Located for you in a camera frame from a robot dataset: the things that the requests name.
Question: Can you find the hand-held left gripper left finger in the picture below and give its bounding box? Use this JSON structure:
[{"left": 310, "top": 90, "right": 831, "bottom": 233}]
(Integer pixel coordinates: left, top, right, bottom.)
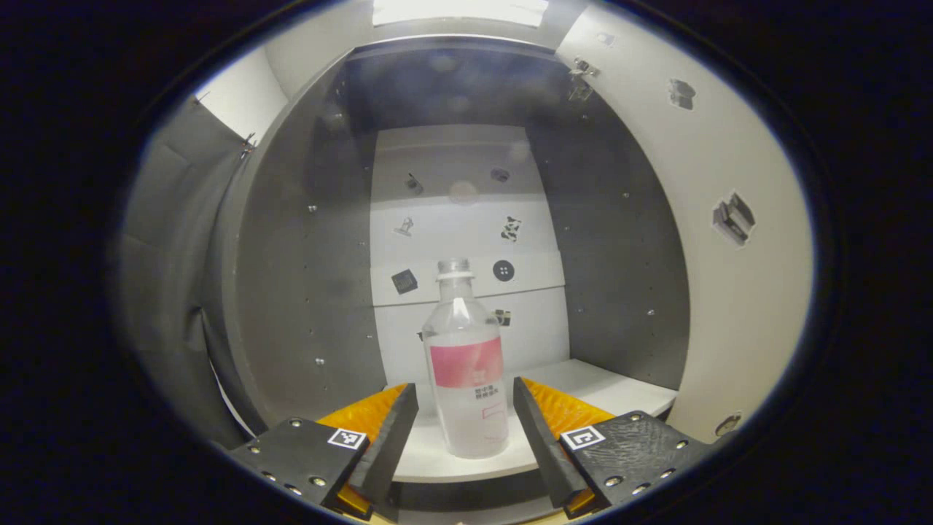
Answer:
[{"left": 228, "top": 381, "right": 421, "bottom": 520}]

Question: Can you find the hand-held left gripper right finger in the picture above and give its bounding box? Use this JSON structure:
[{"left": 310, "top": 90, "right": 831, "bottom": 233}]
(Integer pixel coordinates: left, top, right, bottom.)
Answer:
[{"left": 512, "top": 376, "right": 711, "bottom": 520}]

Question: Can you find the clear bottle with pink label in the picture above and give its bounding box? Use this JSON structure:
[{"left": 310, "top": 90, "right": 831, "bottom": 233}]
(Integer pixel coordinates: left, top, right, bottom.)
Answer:
[{"left": 422, "top": 258, "right": 510, "bottom": 460}]

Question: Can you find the grey cabinet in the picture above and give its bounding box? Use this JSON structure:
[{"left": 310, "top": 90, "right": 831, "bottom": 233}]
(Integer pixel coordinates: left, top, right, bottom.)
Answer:
[{"left": 208, "top": 36, "right": 691, "bottom": 515}]

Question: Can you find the metal door hinge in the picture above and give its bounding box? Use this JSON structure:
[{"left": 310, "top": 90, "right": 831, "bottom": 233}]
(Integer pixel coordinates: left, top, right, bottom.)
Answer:
[{"left": 568, "top": 58, "right": 601, "bottom": 102}]

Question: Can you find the black backdrop cloth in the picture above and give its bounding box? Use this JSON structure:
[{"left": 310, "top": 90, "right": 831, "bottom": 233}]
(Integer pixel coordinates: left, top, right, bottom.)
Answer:
[{"left": 117, "top": 98, "right": 257, "bottom": 450}]

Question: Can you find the large ceiling light panel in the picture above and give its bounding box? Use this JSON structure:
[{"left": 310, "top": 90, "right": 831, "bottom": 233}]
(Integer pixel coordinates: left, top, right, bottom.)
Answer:
[{"left": 372, "top": 0, "right": 550, "bottom": 28}]

